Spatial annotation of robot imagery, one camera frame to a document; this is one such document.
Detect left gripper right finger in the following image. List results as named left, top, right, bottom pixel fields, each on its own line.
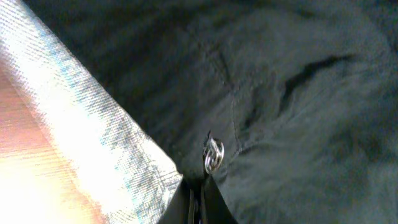
left=200, top=175, right=238, bottom=224

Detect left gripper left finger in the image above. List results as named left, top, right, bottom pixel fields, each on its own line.
left=158, top=180, right=196, bottom=224

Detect black shorts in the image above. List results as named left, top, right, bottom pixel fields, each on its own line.
left=0, top=0, right=398, bottom=224

